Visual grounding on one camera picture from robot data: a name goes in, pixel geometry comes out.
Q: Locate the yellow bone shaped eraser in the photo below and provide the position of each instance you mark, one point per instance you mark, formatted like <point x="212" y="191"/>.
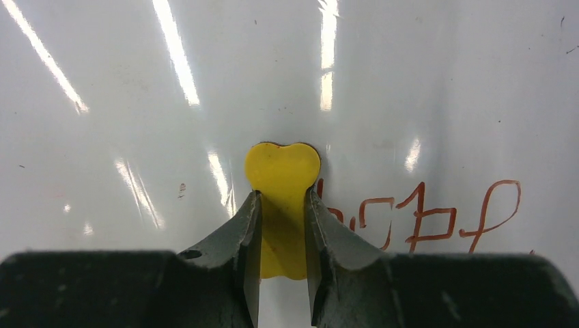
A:
<point x="282" y="174"/>

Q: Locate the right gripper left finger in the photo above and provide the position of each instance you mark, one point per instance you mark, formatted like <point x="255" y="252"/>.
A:
<point x="214" y="283"/>

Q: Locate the pink framed whiteboard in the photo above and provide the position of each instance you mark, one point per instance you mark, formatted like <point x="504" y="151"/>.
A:
<point x="443" y="127"/>

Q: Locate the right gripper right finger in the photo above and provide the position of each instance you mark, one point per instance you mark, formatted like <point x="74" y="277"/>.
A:
<point x="351" y="283"/>

